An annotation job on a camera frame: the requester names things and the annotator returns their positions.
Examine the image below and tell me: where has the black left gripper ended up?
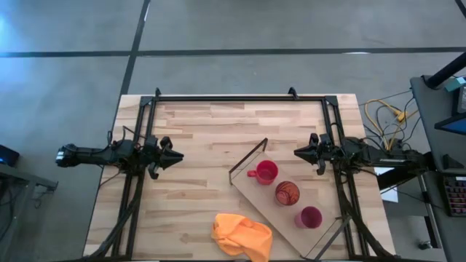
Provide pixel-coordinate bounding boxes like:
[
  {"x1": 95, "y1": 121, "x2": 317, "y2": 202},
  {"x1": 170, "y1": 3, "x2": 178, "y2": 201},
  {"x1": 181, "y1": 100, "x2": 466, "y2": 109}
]
[{"x1": 143, "y1": 135, "x2": 185, "y2": 180}]

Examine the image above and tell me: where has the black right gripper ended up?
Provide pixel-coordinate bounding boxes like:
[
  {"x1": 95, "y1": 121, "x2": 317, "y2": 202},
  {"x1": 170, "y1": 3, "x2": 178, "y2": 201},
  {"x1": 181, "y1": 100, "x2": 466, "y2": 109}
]
[{"x1": 293, "y1": 132, "x2": 342, "y2": 177}]

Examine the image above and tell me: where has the orange-red glass tumbler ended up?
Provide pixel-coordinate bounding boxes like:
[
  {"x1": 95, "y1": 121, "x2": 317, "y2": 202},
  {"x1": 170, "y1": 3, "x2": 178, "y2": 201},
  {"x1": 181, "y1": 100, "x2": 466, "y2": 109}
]
[{"x1": 274, "y1": 180, "x2": 301, "y2": 207}]

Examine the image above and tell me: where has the red mug with handle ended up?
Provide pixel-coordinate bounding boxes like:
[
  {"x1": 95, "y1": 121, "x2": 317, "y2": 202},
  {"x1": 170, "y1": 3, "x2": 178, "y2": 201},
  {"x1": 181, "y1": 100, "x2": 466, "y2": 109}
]
[{"x1": 246, "y1": 159, "x2": 280, "y2": 186}]

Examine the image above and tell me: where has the magenta plastic cup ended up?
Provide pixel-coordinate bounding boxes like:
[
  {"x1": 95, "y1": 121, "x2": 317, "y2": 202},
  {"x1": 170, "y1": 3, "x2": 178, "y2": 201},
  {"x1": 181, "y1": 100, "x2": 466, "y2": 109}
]
[{"x1": 293, "y1": 205, "x2": 324, "y2": 231}]

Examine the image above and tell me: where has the wooden tray board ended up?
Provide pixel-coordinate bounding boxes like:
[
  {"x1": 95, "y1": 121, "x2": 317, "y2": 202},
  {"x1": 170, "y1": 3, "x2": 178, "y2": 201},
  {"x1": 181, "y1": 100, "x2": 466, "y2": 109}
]
[{"x1": 228, "y1": 137, "x2": 352, "y2": 258}]

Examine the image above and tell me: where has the orange cloth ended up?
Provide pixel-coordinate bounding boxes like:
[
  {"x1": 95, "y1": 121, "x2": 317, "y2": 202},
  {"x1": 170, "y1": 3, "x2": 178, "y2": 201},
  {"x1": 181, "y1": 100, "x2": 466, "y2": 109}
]
[{"x1": 210, "y1": 213, "x2": 274, "y2": 262}]

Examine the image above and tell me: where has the grey desk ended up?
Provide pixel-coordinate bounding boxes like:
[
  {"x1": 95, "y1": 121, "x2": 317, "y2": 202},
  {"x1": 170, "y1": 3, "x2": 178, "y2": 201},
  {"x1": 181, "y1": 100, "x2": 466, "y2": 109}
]
[{"x1": 409, "y1": 74, "x2": 466, "y2": 262}]

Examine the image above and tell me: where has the blue screen tablet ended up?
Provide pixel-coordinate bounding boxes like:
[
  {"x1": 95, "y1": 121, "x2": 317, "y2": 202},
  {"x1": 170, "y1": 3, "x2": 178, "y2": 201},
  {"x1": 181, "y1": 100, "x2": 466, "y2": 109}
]
[{"x1": 434, "y1": 112, "x2": 466, "y2": 136}]

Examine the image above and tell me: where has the grey side cart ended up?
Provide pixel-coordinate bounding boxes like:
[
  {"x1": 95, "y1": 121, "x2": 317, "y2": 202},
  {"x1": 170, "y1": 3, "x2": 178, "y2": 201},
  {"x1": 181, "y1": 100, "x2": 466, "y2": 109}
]
[{"x1": 0, "y1": 163, "x2": 60, "y2": 262}]

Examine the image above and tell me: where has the black backlit keyboard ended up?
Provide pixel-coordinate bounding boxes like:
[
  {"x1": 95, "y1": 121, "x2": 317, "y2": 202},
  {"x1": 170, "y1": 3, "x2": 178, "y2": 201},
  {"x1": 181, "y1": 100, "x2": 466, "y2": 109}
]
[{"x1": 443, "y1": 175, "x2": 466, "y2": 218}]

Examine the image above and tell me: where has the black pole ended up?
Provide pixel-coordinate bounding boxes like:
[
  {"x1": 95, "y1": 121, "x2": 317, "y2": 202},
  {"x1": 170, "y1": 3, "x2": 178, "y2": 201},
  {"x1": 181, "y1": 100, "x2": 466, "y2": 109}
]
[{"x1": 424, "y1": 50, "x2": 466, "y2": 90}]

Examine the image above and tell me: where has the black device with blue light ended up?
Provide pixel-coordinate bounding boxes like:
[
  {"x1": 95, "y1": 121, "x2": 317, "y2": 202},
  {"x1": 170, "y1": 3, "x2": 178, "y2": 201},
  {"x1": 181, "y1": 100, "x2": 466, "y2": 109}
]
[{"x1": 0, "y1": 144, "x2": 20, "y2": 168}]

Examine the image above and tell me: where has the teal box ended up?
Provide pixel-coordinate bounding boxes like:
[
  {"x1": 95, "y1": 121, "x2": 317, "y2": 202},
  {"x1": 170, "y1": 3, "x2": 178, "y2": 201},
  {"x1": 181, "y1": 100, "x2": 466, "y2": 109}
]
[{"x1": 444, "y1": 75, "x2": 466, "y2": 93}]

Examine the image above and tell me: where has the yellow cable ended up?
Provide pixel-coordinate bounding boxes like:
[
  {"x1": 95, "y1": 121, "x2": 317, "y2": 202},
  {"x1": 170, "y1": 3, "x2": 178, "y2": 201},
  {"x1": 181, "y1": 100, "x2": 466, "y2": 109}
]
[{"x1": 364, "y1": 98, "x2": 409, "y2": 151}]

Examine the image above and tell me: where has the black metal table frame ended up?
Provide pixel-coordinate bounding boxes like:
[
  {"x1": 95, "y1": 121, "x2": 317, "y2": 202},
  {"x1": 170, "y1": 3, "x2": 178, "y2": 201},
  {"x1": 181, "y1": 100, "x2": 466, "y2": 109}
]
[{"x1": 87, "y1": 93, "x2": 395, "y2": 262}]

